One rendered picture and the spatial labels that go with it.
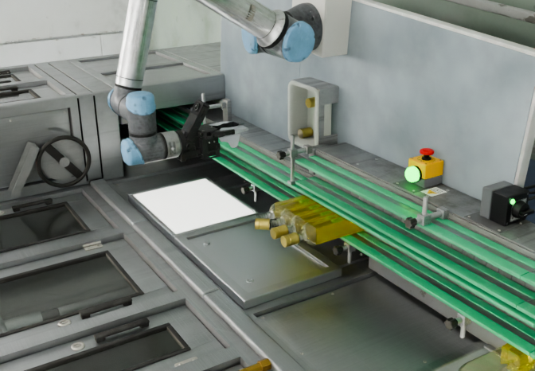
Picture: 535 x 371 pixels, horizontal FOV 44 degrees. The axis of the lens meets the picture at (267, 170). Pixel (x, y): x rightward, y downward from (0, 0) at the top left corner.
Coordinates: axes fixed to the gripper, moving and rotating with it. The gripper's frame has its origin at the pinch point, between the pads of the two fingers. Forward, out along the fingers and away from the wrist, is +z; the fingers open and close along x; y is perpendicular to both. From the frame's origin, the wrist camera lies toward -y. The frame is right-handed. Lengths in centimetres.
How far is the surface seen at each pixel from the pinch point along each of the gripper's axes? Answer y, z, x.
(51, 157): 29, -35, -90
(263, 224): 29.4, 2.3, 8.6
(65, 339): 46, -59, 10
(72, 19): 13, 55, -366
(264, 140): 23, 36, -45
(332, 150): 14.2, 34.1, 0.0
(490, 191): 7, 35, 63
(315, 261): 42.6, 16.5, 15.9
